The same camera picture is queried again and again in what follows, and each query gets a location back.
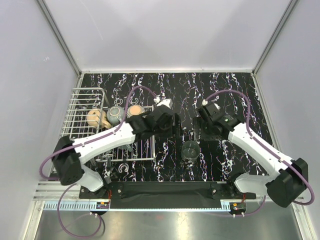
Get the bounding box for dark green cup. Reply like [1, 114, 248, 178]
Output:
[181, 140, 201, 163]

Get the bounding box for dark mug cream interior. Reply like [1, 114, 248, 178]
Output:
[117, 143, 133, 152]

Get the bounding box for ribbed grey mug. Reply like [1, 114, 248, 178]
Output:
[126, 104, 146, 118]

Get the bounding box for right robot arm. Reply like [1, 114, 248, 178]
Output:
[197, 103, 309, 208]

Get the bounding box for metal wire dish rack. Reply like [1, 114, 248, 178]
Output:
[59, 87, 156, 163]

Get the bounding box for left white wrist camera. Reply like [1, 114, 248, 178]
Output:
[153, 97, 173, 109]

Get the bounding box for white slotted cable duct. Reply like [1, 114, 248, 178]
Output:
[43, 201, 110, 211]

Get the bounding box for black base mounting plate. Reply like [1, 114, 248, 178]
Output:
[79, 181, 256, 200]

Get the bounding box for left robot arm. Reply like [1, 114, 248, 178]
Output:
[52, 101, 174, 199]

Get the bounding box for tan ceramic mug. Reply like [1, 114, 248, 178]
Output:
[86, 108, 112, 129]

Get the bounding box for grey glazed mug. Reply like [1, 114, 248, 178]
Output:
[106, 105, 125, 126]

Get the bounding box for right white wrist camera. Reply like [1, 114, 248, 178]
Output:
[202, 99, 220, 112]

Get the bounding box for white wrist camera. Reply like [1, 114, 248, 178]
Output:
[153, 97, 173, 109]
[202, 99, 220, 112]

